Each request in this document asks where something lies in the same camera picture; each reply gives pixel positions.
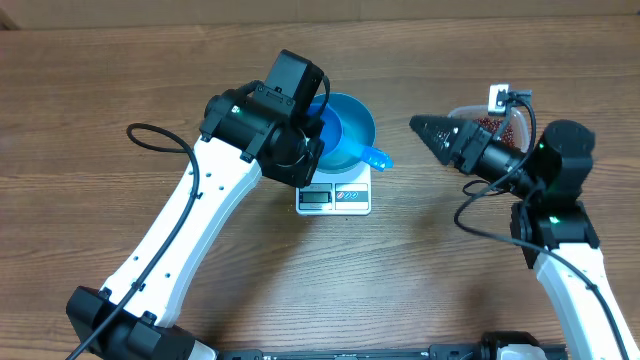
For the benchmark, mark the teal bowl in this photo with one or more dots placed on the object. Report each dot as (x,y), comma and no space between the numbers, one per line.
(344,116)

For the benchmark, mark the clear plastic bean container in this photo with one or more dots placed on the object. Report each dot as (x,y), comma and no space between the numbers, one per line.
(516,118)

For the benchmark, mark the red beans in container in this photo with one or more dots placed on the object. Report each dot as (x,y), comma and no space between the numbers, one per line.
(493,125)

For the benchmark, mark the white kitchen scale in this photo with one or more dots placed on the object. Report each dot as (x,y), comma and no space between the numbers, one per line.
(337,194)

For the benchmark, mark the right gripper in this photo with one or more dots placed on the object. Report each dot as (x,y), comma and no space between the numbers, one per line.
(463,151)

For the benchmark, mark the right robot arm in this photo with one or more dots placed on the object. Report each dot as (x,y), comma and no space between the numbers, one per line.
(549,222)

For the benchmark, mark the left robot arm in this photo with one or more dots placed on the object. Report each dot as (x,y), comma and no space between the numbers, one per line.
(260,129)

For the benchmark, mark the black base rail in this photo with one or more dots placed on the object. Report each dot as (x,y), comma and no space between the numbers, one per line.
(441,351)

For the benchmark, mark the blue measuring scoop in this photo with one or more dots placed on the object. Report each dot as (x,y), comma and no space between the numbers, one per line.
(348,141)

